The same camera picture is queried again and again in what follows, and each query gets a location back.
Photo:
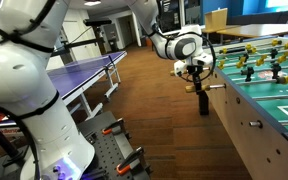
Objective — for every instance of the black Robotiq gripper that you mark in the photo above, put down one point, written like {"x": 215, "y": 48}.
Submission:
{"x": 196, "y": 71}

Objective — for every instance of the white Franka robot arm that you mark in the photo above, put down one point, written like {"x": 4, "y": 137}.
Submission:
{"x": 24, "y": 83}

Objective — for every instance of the black five-player foosball rod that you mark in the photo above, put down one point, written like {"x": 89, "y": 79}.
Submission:
{"x": 249, "y": 71}

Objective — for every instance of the yellow two-player foosball rod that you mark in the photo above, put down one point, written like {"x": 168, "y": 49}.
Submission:
{"x": 249, "y": 47}

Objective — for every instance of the upright light wooden board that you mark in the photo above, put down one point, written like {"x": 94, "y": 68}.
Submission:
{"x": 215, "y": 20}

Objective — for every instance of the yellow five-player foosball rod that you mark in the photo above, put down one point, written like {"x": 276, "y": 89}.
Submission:
{"x": 260, "y": 60}

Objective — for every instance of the black goalie foosball rod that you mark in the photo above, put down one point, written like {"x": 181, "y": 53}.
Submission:
{"x": 255, "y": 124}

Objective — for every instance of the black two-player foosball rod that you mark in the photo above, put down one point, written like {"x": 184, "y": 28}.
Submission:
{"x": 277, "y": 97}

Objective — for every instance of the light wooden table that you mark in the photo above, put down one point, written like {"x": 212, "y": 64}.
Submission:
{"x": 260, "y": 30}

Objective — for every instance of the black three-player foosball rod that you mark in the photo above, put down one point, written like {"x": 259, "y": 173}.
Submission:
{"x": 274, "y": 52}

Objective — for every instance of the beige foosball table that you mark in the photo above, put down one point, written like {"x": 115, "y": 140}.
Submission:
{"x": 250, "y": 150}

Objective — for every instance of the dark upholstered bench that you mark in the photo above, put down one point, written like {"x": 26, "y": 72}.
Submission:
{"x": 270, "y": 17}

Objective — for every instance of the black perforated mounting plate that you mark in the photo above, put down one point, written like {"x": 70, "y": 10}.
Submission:
{"x": 110, "y": 156}

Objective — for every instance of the blue ping pong table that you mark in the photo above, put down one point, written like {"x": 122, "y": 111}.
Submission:
{"x": 77, "y": 73}

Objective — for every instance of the ceiling light panel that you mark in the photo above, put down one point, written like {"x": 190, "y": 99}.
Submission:
{"x": 92, "y": 3}

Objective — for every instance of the black stereo camera bar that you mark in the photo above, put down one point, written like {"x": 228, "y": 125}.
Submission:
{"x": 97, "y": 22}

